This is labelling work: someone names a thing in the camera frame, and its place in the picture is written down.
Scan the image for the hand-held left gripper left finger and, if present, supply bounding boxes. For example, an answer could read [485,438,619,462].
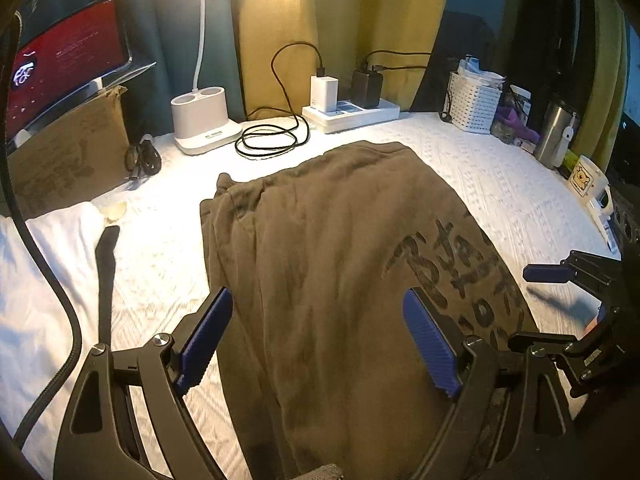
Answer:
[52,286,234,480]

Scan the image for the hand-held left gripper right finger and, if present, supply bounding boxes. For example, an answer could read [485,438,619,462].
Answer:
[402,287,581,480]

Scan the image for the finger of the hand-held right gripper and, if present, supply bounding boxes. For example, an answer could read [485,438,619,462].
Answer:
[507,331,583,361]
[522,251,623,306]

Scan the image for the olive printed t-shirt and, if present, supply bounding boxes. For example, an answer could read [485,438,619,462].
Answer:
[200,141,546,480]

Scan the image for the white tube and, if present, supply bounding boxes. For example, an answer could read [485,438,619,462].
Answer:
[587,197,618,253]

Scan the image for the white cartoon mug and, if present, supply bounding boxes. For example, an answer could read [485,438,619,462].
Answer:
[568,155,613,211]

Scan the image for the yellow green small object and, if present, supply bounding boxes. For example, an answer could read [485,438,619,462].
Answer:
[559,150,581,180]

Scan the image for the white textured bedspread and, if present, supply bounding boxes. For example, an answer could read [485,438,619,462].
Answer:
[0,112,623,480]

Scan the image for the steel thermos flask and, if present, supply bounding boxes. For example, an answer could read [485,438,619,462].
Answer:
[532,95,581,170]

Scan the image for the purple plastic item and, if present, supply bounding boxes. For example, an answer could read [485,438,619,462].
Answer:
[492,105,541,146]

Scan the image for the jar with white lid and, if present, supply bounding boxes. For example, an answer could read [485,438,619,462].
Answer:
[509,85,533,116]

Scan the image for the white cloth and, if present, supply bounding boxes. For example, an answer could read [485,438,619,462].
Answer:
[0,202,108,461]

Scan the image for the white perforated basket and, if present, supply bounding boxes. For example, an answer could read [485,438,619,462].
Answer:
[447,71,506,135]

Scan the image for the narrow yellow curtain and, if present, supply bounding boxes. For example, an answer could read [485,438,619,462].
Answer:
[590,0,628,171]

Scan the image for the blue white packet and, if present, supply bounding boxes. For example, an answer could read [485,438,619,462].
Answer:
[459,56,506,83]

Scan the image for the white desk lamp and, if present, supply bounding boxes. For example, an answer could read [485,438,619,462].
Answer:
[155,0,271,156]

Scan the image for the brown cardboard box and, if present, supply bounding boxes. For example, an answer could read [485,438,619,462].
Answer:
[7,85,132,216]

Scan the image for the dark window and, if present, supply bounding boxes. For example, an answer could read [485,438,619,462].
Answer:
[412,0,601,161]

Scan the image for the white power strip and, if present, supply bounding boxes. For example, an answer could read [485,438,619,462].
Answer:
[302,97,401,134]

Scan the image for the black charger plug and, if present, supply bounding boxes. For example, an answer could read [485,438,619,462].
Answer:
[351,70,383,108]

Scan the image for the white charger plug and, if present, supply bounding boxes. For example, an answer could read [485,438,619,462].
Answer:
[310,75,340,111]

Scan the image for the grey tablet stand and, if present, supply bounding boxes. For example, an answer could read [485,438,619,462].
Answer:
[7,60,158,151]

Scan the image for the wide yellow curtain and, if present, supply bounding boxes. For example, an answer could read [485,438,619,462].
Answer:
[240,0,453,123]

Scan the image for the teal curtain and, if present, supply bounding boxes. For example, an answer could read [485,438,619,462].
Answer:
[20,0,251,136]

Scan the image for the tablet with red screen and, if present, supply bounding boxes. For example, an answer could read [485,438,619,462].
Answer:
[5,0,133,148]

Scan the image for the black strap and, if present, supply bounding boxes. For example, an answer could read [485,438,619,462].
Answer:
[95,225,122,348]

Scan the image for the braided black cable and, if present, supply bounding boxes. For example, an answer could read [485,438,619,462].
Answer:
[0,10,83,448]

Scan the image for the bundled black cable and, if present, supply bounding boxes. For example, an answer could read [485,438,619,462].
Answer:
[124,134,162,181]

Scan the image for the thin black charger cable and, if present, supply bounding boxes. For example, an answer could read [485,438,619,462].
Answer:
[360,50,433,76]

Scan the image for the coiled black charging cable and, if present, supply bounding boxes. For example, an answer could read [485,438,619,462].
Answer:
[235,43,328,161]

